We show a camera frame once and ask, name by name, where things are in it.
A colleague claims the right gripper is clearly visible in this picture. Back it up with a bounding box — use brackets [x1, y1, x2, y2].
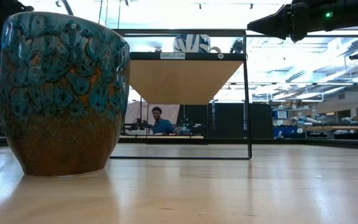
[247, 0, 343, 44]

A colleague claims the white blue-patterned mug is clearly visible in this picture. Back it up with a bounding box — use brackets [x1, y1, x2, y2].
[173, 34, 222, 54]

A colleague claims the teal brown glazed mug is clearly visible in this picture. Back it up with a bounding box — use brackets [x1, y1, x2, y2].
[0, 11, 132, 178]

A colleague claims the blue storage bin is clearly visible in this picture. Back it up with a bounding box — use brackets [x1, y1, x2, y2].
[273, 126, 304, 139]

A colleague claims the black partition panel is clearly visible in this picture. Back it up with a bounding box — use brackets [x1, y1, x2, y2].
[206, 102, 275, 139]

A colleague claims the wooden background table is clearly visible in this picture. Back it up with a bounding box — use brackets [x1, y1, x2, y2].
[303, 125, 358, 131]

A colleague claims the person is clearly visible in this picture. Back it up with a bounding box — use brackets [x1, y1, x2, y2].
[152, 106, 176, 136]

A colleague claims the wooden shelf black metal frame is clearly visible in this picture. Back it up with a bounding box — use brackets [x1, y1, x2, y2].
[109, 29, 254, 161]

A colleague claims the black aluminium table frame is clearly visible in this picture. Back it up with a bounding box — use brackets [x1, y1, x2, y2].
[0, 126, 358, 152]

